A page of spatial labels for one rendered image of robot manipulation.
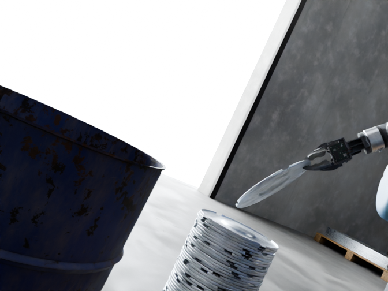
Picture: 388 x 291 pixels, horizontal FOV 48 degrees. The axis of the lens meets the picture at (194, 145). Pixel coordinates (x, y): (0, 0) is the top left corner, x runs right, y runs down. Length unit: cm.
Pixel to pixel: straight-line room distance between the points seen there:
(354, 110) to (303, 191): 142
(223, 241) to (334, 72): 510
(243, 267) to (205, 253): 13
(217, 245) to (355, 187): 593
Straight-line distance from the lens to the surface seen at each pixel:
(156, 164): 77
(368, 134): 145
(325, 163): 145
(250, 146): 554
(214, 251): 138
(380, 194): 91
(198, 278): 141
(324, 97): 624
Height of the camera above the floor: 54
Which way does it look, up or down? level
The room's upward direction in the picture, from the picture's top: 25 degrees clockwise
